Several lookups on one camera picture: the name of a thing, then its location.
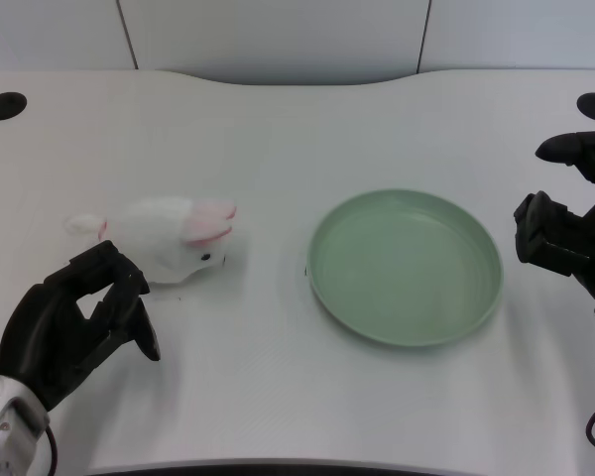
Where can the white plush rabbit doll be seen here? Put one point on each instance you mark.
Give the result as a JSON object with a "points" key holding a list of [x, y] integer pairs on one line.
{"points": [[173, 238]]}

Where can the green round plate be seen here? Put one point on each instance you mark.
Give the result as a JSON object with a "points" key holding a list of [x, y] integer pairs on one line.
{"points": [[404, 265]]}

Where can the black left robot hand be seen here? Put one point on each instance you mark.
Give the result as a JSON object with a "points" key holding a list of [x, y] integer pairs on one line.
{"points": [[39, 317]]}

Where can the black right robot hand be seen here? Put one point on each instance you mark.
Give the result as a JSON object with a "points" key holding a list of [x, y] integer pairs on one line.
{"points": [[582, 233]]}

